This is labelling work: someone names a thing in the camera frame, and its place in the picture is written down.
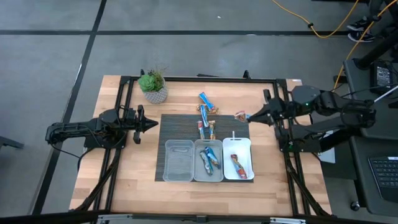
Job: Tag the person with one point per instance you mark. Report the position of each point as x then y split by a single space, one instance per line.
360 36

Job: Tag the dark grey woven placemat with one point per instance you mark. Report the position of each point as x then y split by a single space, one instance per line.
177 127

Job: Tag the succulent in patterned pot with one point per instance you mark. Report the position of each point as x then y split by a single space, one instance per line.
152 87

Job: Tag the brown and blue granola bar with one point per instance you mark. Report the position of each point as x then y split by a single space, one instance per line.
215 109
201 129

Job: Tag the small white tag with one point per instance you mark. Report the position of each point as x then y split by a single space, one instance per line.
233 134

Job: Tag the black power supply box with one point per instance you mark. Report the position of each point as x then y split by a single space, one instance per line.
382 77

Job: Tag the black crossbar with silver brackets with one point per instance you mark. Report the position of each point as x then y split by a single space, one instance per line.
199 218

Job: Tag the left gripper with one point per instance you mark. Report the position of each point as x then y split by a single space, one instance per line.
135 123

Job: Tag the black stand foot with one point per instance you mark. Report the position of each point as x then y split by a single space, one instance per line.
9 143

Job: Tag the black keyboard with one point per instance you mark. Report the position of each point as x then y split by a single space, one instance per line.
385 177

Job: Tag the orange snack packet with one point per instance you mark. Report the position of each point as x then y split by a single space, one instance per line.
212 129

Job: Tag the red granola bar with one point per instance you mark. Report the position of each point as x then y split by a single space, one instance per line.
241 116
238 166

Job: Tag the black caster wheel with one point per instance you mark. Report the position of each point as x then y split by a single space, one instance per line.
355 206

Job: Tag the white paper sheet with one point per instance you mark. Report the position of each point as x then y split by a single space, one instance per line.
328 155

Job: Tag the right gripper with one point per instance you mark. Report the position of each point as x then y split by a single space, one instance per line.
281 110

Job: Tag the opaque white plastic bin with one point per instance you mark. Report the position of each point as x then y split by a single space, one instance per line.
245 149

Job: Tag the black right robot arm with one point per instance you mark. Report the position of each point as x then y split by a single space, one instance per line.
329 102

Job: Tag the black side desk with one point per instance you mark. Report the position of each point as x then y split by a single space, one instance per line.
367 186

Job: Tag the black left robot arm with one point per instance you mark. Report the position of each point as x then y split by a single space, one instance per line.
71 129

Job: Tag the black aluminium table frame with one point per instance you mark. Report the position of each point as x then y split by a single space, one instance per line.
124 93

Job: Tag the clear plastic bin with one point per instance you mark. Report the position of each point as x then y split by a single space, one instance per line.
178 168

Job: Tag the frosted white plastic bin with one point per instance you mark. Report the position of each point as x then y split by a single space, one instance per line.
199 174

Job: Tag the black plug box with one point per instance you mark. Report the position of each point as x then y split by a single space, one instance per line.
340 79

